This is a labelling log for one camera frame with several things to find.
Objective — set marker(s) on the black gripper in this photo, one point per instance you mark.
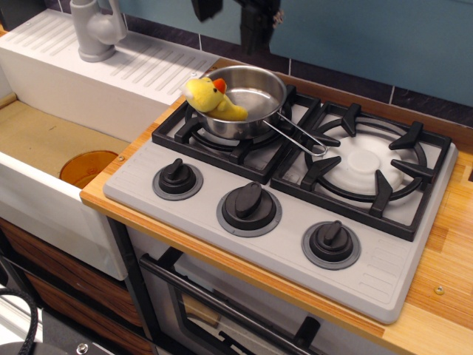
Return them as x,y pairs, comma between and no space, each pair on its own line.
259,18

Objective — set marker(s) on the stainless steel pan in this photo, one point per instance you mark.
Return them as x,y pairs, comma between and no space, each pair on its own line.
263,94

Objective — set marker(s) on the yellow stuffed duck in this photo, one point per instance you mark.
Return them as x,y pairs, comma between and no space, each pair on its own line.
209,97

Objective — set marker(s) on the black left stove knob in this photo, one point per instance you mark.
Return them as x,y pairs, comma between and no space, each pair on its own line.
177,181

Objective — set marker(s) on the black stove knob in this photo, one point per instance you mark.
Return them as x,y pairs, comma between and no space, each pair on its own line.
177,181
331,245
249,211

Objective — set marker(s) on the black middle stove knob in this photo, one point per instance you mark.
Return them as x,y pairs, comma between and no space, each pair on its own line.
249,211

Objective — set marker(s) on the black right stove knob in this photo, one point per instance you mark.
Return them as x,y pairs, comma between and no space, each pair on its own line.
331,245

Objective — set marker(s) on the grey toy stove top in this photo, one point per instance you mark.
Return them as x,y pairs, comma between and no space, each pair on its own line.
376,285

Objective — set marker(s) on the grey toy faucet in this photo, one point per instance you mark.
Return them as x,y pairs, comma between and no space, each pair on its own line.
97,33

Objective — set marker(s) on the black left burner grate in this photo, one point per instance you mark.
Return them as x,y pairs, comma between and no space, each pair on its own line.
254,159

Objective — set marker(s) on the black burner grate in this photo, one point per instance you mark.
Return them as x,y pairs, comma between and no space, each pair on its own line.
254,159
388,176

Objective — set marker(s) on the white toy sink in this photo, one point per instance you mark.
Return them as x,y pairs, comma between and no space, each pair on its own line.
54,106

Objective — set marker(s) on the orange plastic plate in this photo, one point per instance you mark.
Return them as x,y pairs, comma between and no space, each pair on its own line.
83,168

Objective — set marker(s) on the black right burner grate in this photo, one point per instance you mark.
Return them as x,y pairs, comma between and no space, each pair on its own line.
388,176

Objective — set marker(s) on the toy oven door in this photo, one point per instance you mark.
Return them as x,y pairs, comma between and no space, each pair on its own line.
164,269

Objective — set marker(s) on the wooden drawer cabinet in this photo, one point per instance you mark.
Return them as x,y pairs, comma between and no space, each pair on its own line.
89,300

